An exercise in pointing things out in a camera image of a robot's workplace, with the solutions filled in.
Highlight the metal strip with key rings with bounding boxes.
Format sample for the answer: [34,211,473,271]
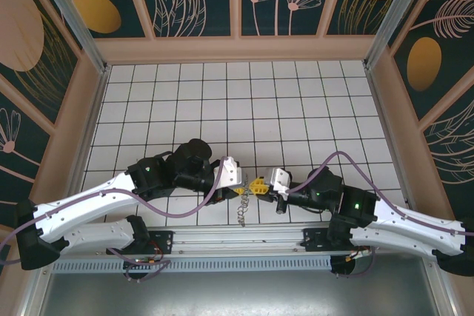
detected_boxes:
[235,177,253,228]

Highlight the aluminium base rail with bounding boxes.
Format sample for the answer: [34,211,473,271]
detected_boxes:
[172,227,307,258]

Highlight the grey slotted cable duct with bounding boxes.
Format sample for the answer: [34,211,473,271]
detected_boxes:
[51,255,333,275]

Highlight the aluminium table side rail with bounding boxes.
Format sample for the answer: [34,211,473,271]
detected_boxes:
[364,66,413,215]
[65,64,112,221]

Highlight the small controller board with wires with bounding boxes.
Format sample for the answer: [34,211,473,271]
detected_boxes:
[135,245,166,268]

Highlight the aluminium corner post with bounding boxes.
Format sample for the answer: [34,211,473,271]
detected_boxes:
[31,0,111,73]
[364,0,430,70]

